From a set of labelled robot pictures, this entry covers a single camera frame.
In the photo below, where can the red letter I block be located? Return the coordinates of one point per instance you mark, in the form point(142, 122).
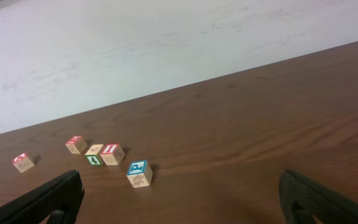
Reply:
point(112, 154)

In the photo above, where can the green number 4 block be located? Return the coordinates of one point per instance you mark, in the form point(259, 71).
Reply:
point(93, 155)

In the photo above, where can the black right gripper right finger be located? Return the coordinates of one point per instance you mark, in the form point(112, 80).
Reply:
point(303, 200)

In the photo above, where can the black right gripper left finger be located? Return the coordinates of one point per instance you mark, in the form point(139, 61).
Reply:
point(57, 201)

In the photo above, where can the blue letter P block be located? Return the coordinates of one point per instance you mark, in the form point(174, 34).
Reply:
point(140, 173)

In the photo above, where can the red letter A block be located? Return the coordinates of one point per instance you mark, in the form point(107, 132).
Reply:
point(23, 162)

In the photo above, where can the red number 3 block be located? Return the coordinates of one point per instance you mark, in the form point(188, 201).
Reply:
point(76, 144)

